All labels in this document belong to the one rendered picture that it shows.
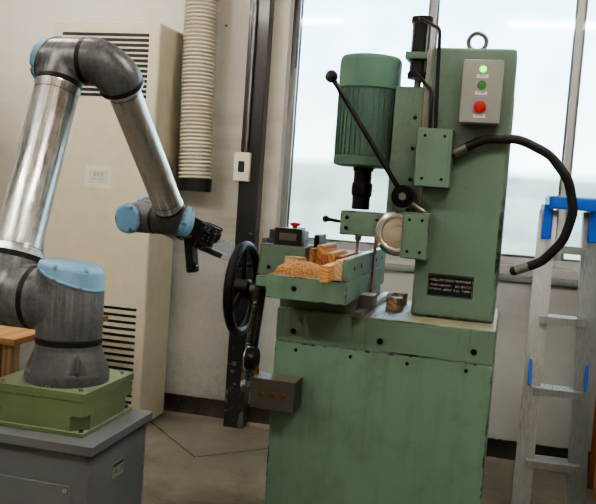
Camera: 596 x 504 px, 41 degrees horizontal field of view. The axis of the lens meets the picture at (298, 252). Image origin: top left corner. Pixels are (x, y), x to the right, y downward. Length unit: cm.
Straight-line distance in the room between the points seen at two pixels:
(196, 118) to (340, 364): 178
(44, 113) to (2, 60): 230
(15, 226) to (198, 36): 190
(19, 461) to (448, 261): 117
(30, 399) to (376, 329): 87
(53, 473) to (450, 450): 98
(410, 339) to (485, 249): 31
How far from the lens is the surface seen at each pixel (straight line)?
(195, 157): 361
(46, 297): 185
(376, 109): 224
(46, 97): 208
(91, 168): 370
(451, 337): 208
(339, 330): 212
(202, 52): 367
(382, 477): 219
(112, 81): 207
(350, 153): 224
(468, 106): 212
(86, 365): 186
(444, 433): 214
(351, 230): 228
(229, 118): 377
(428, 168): 209
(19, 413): 190
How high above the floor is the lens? 112
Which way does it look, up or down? 4 degrees down
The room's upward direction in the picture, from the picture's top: 4 degrees clockwise
